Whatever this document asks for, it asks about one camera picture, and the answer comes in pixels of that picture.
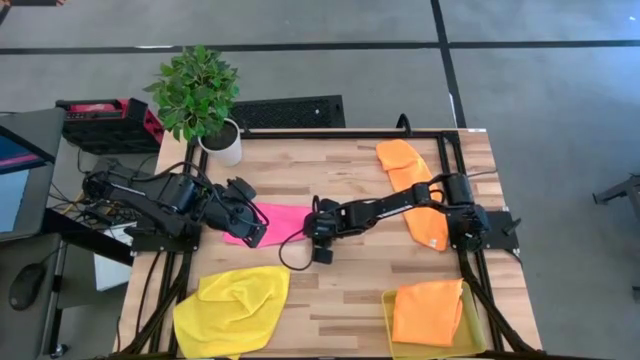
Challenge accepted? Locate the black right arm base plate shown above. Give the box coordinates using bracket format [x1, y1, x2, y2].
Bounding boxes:
[447, 209, 521, 253]

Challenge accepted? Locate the pink microfiber towel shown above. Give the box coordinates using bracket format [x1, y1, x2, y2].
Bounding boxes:
[222, 202, 314, 249]

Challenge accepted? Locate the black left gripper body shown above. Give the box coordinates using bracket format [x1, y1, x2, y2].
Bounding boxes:
[203, 187, 269, 249]

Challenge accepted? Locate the white plant pot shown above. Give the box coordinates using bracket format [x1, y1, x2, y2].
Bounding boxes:
[197, 117, 243, 168]

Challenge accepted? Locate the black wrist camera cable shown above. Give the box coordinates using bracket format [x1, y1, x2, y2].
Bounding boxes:
[278, 227, 321, 272]
[130, 160, 270, 236]

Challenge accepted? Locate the black left wrist camera cable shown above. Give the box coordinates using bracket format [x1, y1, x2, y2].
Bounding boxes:
[130, 160, 270, 236]

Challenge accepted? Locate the black computer mouse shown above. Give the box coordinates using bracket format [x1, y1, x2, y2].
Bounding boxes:
[8, 263, 46, 311]

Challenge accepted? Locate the yellow microfiber towel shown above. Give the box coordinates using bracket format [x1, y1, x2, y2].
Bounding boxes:
[172, 264, 292, 360]

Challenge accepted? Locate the grey computer monitor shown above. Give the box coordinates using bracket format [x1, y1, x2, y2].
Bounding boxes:
[0, 107, 66, 244]

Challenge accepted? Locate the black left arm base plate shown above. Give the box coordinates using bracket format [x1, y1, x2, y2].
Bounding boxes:
[130, 227, 201, 253]

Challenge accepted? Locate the yellow translucent plastic tray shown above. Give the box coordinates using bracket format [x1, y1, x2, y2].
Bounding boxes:
[380, 280, 488, 360]

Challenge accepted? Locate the black perforated metal case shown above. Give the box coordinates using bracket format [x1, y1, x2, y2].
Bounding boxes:
[230, 94, 346, 130]

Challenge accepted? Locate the orange microfiber towel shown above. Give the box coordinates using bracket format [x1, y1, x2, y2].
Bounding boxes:
[391, 278, 465, 348]
[375, 139, 450, 253]

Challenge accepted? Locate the green leafy plant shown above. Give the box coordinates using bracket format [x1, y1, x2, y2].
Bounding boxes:
[143, 44, 241, 144]

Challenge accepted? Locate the yellow cable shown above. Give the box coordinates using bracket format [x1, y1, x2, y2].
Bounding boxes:
[63, 174, 109, 214]

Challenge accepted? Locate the white box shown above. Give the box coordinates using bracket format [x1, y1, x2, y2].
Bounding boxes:
[93, 223, 134, 292]

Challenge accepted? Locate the dark grey desk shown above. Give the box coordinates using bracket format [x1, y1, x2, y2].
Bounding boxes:
[0, 207, 134, 360]

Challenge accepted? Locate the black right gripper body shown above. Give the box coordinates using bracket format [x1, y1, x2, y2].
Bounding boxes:
[302, 196, 352, 250]

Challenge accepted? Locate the red and black toolbox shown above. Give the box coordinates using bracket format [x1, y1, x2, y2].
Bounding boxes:
[54, 97, 165, 155]

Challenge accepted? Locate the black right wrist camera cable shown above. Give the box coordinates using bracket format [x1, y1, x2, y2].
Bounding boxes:
[278, 227, 321, 272]

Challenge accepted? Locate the grey chair base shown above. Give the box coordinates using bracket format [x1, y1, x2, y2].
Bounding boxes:
[593, 174, 640, 217]

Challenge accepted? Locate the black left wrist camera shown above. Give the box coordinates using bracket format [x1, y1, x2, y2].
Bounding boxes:
[225, 176, 258, 203]

